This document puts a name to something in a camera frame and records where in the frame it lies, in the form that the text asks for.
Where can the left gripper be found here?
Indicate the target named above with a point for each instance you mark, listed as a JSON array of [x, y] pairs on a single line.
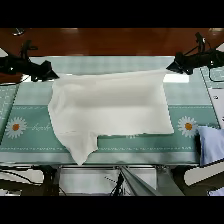
[[43, 71]]

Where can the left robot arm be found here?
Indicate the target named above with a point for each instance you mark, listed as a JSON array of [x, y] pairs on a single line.
[[13, 65]]

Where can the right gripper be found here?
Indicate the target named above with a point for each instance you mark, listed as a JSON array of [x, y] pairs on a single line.
[[181, 63]]

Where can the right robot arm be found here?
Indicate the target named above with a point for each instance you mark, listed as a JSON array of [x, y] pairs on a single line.
[[210, 58]]

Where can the light blue garment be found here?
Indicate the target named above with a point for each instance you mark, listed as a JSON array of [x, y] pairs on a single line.
[[213, 143]]

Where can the white T-shirt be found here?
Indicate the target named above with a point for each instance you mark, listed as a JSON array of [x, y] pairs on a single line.
[[110, 103]]

